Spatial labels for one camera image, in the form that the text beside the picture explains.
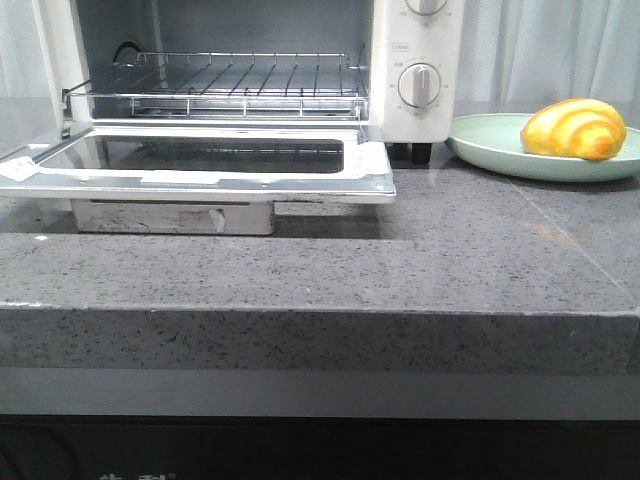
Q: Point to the yellow croissant bread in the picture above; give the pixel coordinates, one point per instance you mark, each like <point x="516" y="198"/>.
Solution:
<point x="576" y="128"/>

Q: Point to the white Toshiba toaster oven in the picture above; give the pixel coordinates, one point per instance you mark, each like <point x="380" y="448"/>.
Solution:
<point x="390" y="38"/>

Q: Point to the light green ceramic plate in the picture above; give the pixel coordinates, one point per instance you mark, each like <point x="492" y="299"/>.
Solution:
<point x="492" y="141"/>

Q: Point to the black right oven foot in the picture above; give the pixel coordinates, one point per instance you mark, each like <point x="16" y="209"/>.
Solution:
<point x="421" y="153"/>

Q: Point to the glass oven door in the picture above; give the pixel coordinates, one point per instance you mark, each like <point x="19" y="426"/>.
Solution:
<point x="195" y="178"/>

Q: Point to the upper oven control knob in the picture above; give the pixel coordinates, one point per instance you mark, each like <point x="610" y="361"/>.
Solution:
<point x="426" y="7"/>

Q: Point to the lower oven timer knob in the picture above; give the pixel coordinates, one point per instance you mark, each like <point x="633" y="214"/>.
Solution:
<point x="419" y="85"/>

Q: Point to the metal wire oven rack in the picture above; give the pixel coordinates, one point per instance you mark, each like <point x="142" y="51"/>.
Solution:
<point x="317" y="88"/>

